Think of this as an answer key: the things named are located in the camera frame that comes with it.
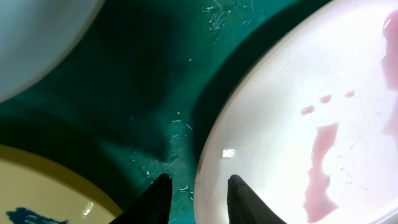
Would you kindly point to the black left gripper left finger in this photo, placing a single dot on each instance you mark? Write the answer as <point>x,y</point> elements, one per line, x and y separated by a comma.
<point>152,207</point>

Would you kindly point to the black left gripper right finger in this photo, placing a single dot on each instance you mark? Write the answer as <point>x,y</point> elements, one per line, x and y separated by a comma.
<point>245,206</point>

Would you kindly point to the white pink plate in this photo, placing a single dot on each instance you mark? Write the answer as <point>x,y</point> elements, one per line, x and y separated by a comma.
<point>312,127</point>

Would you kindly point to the teal plastic tray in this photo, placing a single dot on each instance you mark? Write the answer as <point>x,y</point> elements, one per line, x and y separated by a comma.
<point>139,94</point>

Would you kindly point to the yellow plate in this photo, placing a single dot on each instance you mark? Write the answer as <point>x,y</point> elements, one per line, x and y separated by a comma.
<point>37,190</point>

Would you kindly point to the light blue plate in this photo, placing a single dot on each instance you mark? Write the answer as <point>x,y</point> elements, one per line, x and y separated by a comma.
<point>36,35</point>

